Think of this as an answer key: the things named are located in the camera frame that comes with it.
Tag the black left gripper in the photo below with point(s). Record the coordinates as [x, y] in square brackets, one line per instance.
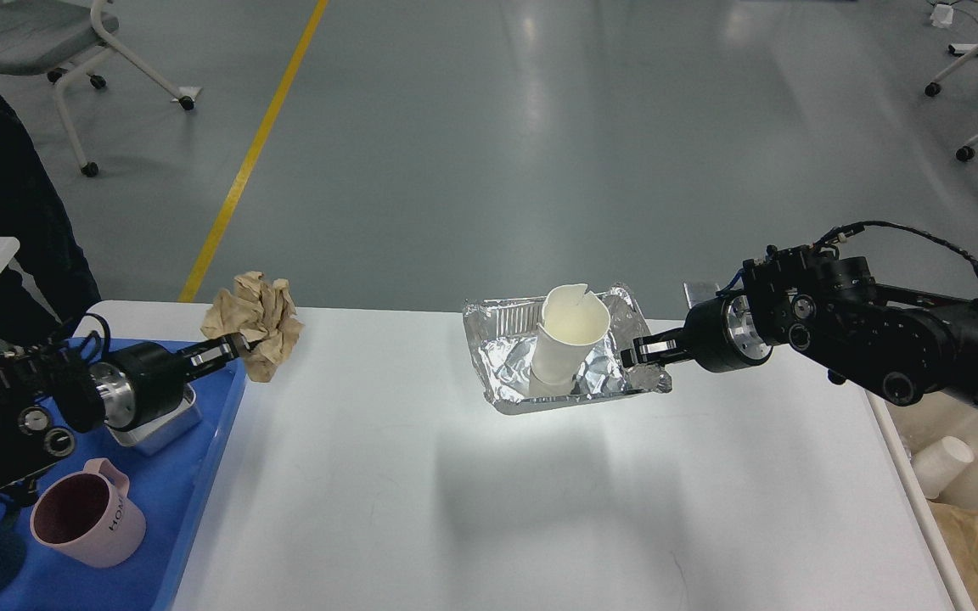
[145, 381]

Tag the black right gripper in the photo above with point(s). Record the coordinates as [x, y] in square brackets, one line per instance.
[719, 334]

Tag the white paper cup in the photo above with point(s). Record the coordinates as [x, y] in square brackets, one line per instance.
[573, 321]

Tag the stainless steel rectangular tin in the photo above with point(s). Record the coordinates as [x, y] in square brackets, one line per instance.
[156, 435]

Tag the aluminium foil tray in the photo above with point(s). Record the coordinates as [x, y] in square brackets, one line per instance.
[501, 335]

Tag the pink HOME mug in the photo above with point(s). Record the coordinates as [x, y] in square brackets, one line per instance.
[88, 516]

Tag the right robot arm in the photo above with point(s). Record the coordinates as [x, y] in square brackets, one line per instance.
[900, 344]

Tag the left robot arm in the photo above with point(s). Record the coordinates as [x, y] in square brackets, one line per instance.
[51, 392]

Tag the left floor socket plate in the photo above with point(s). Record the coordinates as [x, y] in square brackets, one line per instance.
[698, 292]

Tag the blue plastic tray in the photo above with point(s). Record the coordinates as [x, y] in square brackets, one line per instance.
[170, 488]

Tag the person in beige sweater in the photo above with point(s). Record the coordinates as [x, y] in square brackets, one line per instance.
[54, 287]

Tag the paper cup in bin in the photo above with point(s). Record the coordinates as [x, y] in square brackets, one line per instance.
[937, 465]

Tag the grey office chair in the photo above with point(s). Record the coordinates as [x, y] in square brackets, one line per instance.
[67, 41]

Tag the white plastic bin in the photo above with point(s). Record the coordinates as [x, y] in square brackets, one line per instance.
[906, 430]

